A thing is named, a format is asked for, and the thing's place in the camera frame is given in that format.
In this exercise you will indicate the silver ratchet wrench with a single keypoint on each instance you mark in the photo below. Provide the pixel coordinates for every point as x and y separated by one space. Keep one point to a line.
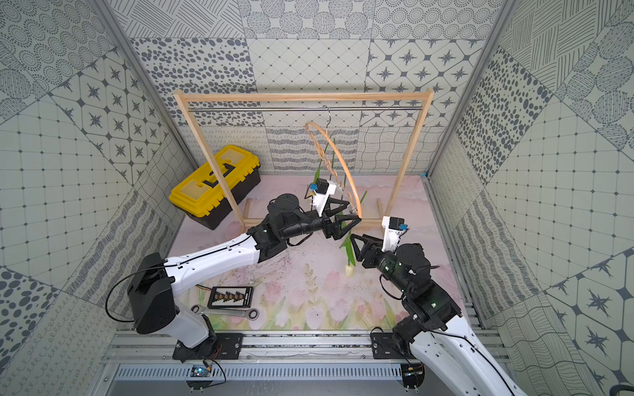
250 314

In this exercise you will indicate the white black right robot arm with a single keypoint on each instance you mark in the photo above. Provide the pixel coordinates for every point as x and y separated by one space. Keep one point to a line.
435 332

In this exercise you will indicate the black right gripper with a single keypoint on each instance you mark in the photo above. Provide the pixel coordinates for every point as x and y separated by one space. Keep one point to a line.
372 247

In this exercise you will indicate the black bit set case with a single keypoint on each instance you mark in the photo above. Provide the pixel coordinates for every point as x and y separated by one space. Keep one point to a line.
231 297

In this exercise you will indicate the pink tulip flower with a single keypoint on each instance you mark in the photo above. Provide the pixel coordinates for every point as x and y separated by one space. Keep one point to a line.
333 161

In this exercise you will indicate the yellow black toolbox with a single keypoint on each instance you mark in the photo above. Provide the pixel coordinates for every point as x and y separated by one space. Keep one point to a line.
200 195

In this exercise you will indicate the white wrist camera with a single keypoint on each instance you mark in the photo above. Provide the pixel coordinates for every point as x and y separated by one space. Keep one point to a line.
322 189
394 228

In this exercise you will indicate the cream white tulip flower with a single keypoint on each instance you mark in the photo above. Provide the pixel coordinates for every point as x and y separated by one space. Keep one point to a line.
350 266

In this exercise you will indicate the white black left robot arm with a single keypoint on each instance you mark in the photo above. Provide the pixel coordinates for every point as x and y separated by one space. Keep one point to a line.
154 290

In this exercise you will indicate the yellow tulip flower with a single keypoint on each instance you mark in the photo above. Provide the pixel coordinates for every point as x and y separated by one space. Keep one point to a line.
321 152

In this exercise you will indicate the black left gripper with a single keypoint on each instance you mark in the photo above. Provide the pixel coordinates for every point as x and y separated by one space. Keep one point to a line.
328 223

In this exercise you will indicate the beige wavy clothes hanger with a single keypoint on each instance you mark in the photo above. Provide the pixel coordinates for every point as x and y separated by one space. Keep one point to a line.
320 136

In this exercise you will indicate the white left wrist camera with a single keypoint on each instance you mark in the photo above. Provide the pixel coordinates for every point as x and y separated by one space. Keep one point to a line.
322 189

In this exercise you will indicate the aluminium rail base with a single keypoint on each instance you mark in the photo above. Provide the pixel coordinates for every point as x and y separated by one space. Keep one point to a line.
264 356

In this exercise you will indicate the wooden clothes rack frame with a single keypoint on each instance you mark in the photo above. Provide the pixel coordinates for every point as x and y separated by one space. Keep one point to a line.
303 158

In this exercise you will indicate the floral pink table mat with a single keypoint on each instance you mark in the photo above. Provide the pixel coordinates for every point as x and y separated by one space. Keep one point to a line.
307 287

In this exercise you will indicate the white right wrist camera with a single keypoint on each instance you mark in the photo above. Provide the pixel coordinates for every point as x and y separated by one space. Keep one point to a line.
394 228

